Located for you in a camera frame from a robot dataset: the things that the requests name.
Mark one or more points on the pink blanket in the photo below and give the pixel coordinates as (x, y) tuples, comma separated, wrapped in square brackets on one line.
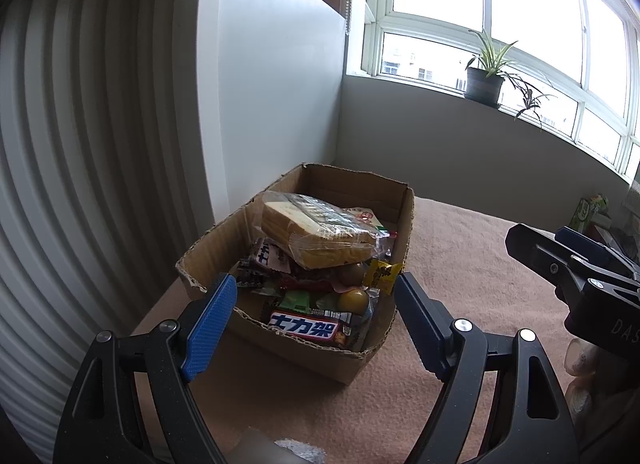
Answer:
[(475, 254)]

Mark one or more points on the potted spider plant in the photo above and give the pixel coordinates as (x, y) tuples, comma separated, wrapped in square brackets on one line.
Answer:
[(482, 86)]

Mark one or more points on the green drink carton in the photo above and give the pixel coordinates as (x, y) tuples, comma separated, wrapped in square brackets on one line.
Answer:
[(587, 211)]

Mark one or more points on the person's right hand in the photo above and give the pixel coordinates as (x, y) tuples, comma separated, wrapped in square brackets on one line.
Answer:
[(582, 356)]

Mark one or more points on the sliced bread loaf package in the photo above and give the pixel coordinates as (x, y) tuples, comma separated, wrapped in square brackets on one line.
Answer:
[(310, 239)]

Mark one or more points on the small yellow snack packet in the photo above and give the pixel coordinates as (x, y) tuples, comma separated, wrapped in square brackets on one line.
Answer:
[(385, 276)]

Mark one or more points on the red green chicken snack pouch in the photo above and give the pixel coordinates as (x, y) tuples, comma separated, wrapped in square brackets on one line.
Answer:
[(367, 216)]

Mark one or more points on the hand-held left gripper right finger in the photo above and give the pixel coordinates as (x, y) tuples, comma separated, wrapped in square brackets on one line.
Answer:
[(415, 324)]

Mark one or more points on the white cabinet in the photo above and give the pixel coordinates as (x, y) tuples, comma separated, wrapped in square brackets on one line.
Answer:
[(275, 93)]

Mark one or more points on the brown cardboard box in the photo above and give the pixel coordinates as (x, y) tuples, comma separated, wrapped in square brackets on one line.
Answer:
[(300, 359)]

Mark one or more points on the yellow jelly ball packet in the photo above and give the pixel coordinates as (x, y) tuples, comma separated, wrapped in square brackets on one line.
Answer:
[(355, 300)]

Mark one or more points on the small pale green packet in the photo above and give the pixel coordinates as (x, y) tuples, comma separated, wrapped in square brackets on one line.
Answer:
[(295, 301)]

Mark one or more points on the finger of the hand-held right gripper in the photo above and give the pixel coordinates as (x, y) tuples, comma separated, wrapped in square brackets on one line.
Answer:
[(540, 256), (580, 244)]

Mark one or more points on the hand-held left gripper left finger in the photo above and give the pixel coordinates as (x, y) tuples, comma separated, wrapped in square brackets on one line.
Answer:
[(210, 329)]

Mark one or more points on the white ribbed panel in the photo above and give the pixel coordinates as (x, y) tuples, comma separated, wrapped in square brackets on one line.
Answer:
[(75, 143)]

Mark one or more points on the dark chocolate bar blue print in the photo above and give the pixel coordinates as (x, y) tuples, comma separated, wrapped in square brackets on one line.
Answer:
[(305, 329), (267, 256)]

